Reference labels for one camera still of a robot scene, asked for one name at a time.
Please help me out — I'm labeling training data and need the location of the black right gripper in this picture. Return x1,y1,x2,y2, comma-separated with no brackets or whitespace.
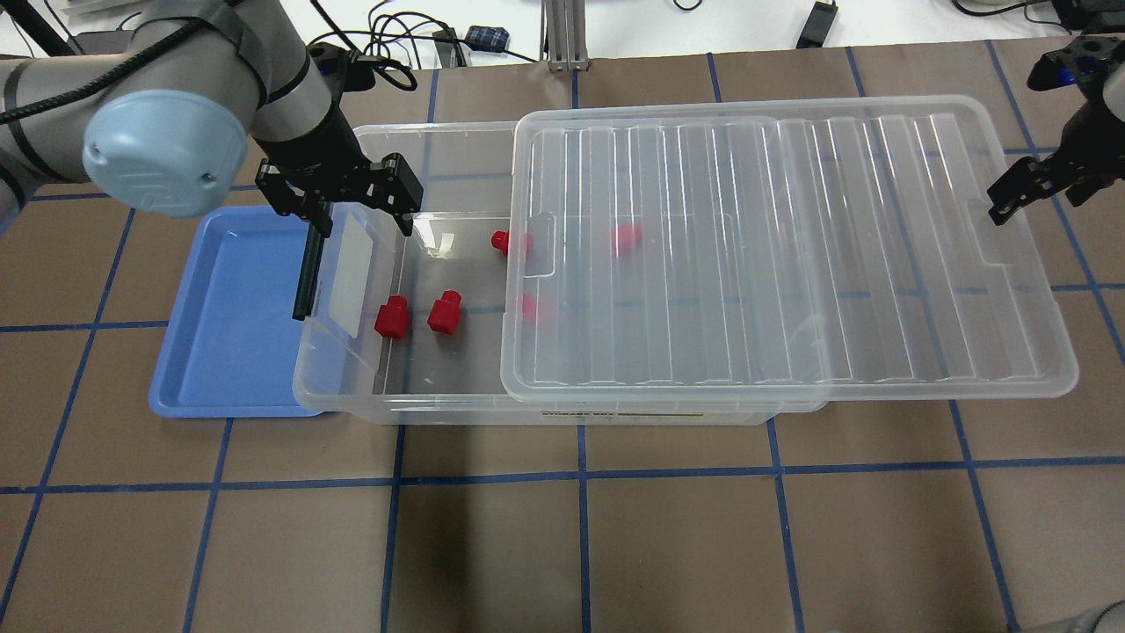
987,105,1124,227

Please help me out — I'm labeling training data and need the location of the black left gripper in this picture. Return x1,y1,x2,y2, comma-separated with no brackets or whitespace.
257,132,425,239

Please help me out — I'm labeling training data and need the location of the red block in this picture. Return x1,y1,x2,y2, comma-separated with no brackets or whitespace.
611,221,644,257
374,293,411,340
519,293,554,327
491,230,534,257
428,289,462,336

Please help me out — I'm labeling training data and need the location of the clear plastic box lid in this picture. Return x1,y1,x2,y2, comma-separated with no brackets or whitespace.
501,94,1079,412

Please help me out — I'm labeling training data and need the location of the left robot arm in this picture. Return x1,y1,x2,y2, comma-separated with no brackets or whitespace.
3,1,425,236

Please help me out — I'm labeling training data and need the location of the clear plastic storage box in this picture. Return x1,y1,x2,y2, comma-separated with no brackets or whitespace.
294,114,835,426

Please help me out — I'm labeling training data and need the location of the blue plastic tray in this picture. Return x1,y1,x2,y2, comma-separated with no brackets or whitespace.
149,206,312,419

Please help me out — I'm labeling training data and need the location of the black box handle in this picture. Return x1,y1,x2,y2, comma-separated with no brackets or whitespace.
293,224,324,322

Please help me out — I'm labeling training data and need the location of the black cables bundle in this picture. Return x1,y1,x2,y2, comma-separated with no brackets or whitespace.
308,0,537,93

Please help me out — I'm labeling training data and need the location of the aluminium frame post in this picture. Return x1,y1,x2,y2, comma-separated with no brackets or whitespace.
540,1,590,75

